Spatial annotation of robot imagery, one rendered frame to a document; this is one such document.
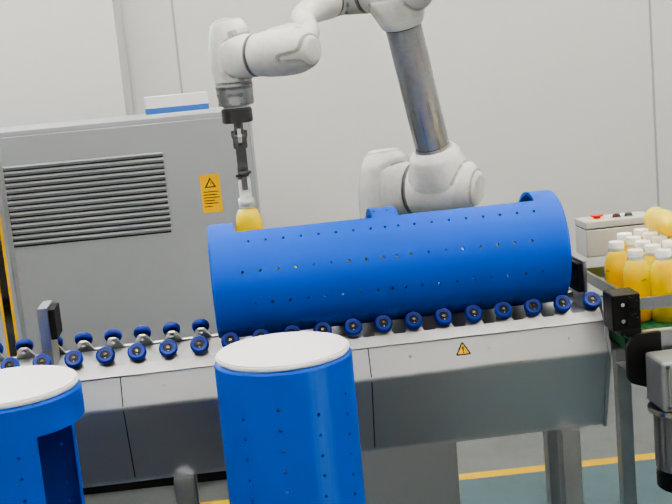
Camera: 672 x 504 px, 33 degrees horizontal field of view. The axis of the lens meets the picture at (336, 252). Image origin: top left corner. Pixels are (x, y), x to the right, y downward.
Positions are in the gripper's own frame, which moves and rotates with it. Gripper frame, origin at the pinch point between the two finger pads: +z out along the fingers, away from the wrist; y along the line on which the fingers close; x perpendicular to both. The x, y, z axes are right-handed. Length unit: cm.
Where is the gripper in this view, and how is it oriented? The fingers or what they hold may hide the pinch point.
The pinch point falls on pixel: (245, 189)
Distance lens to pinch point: 282.7
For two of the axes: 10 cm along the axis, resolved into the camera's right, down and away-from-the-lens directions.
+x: 9.9, -1.1, 0.8
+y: 1.0, 1.6, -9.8
